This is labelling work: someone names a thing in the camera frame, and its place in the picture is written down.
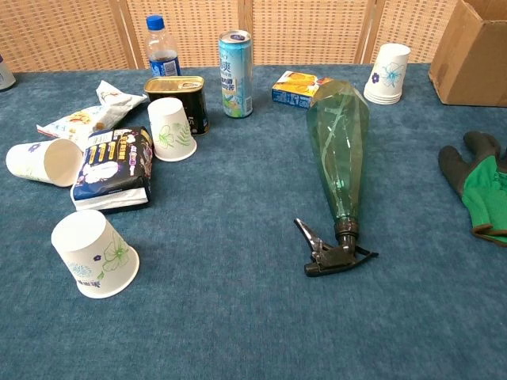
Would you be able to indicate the white snack bag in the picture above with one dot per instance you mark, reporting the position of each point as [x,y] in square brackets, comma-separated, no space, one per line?
[79,118]

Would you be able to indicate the green transparent spray bottle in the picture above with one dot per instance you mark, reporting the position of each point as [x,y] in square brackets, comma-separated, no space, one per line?
[338,150]

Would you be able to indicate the black tin gold lid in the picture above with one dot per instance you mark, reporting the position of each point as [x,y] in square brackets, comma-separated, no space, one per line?
[194,99]

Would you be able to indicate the blue and white can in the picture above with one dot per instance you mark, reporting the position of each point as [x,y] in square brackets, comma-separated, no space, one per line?
[4,77]

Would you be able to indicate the cola bottle blue cap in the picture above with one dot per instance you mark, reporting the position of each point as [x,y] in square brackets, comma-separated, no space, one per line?
[162,51]

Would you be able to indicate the paper cup purple flower print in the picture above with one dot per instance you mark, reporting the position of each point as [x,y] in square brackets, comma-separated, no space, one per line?
[27,160]

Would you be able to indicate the green and black work glove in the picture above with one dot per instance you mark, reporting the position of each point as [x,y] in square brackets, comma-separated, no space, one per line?
[487,190]

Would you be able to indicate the dark blue pad packet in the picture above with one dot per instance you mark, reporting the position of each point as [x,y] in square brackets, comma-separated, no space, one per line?
[115,166]

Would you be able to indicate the wicker folding screen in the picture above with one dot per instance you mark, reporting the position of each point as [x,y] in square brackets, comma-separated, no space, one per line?
[309,31]

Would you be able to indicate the stacked paper cups blue flower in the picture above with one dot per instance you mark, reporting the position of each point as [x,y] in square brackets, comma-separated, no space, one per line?
[390,71]

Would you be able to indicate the yellow and blue carton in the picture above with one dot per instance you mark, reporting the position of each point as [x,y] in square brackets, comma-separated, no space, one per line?
[289,93]

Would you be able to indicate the tall light blue drink can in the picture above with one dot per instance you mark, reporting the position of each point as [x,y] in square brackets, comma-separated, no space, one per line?
[235,79]

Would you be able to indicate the brown cardboard box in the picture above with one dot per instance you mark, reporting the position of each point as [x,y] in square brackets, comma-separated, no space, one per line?
[471,59]

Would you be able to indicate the paper cup green leaf print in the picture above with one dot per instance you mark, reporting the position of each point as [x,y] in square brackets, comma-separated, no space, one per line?
[170,130]

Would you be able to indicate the paper cup green flower print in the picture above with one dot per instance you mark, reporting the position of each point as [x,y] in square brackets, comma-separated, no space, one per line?
[91,253]

